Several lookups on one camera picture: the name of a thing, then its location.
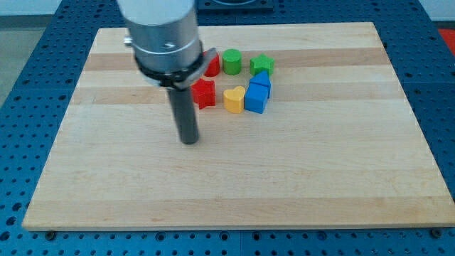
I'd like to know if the green star block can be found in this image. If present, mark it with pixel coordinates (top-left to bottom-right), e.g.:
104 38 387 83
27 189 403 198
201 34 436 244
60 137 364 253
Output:
250 53 275 76

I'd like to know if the light wooden board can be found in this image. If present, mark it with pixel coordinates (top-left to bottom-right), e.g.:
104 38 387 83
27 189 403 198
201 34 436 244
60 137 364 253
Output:
22 22 454 231

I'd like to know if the blue house-shaped block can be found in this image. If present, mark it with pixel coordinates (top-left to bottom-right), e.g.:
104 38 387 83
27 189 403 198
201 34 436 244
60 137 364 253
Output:
250 71 272 98

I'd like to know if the red rounded block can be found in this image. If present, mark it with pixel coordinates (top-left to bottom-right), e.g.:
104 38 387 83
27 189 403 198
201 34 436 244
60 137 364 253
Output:
203 53 220 77

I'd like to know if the green cylinder block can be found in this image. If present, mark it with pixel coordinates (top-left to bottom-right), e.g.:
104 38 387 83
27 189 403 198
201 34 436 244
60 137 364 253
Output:
223 48 242 75

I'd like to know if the blue cube block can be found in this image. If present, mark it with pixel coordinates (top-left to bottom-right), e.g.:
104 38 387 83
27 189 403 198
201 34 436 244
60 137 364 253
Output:
245 83 269 114

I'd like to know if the yellow heart block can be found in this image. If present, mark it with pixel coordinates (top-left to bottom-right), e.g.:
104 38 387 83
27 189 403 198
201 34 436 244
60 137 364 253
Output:
223 86 246 114

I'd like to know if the red star block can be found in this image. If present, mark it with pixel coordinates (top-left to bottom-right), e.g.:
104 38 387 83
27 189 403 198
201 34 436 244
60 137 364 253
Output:
191 78 216 110

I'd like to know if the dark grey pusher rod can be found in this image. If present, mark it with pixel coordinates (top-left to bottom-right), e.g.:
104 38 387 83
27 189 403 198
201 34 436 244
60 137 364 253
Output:
167 88 199 144

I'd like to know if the black ring clamp mount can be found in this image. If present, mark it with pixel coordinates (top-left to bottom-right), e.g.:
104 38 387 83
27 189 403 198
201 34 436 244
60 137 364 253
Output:
134 42 218 90

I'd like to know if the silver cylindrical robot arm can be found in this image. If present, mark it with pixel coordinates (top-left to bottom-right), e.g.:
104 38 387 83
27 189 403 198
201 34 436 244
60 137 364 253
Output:
117 0 216 144

